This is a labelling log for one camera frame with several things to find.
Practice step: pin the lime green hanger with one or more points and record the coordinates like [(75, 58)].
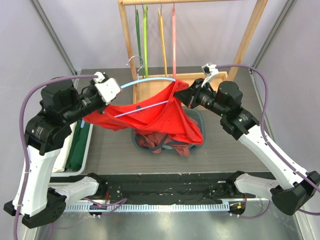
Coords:
[(145, 39)]

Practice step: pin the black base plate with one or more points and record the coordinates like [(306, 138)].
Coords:
[(166, 188)]

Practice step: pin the white plastic basket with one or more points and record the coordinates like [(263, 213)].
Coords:
[(69, 173)]

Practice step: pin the wooden clothes rack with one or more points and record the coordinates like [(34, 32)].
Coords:
[(148, 89)]

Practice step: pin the light blue hanger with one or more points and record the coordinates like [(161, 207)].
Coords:
[(138, 82)]

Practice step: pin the red tank top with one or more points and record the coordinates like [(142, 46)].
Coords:
[(168, 118)]

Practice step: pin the pink tank top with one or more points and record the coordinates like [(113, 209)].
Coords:
[(158, 142)]

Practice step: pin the yellow hanger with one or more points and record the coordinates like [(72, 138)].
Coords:
[(162, 41)]

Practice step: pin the dark green hanger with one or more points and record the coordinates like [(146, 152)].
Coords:
[(138, 38)]

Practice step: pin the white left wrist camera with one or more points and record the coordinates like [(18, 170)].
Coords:
[(107, 88)]

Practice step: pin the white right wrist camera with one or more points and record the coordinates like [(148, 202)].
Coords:
[(210, 71)]

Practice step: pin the white slotted cable duct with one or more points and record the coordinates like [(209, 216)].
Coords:
[(80, 207)]

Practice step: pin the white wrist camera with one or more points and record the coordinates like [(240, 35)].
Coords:
[(107, 88), (210, 71)]

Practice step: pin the green folded cloth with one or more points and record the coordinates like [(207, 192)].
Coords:
[(78, 146)]

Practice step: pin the pink hanger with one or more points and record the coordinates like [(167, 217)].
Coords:
[(174, 58)]

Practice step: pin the teal plastic tub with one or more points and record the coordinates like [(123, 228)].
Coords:
[(195, 117)]

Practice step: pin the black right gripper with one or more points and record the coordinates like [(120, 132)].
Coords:
[(194, 92)]

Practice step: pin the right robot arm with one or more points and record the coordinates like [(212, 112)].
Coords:
[(292, 187)]

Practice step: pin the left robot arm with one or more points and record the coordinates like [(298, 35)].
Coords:
[(36, 204)]

